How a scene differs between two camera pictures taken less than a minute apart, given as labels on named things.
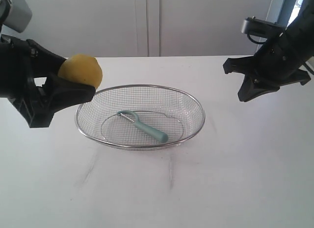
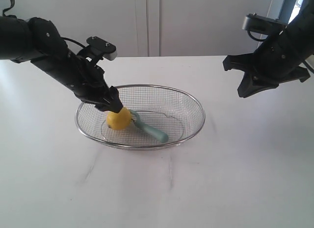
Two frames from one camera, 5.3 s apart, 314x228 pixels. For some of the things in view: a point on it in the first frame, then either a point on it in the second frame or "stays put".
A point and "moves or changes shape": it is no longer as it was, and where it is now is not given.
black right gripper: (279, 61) stays put
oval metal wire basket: (139, 117) stays put
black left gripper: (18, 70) -> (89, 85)
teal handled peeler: (154, 134) stays put
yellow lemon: (84, 68) moves or changes shape
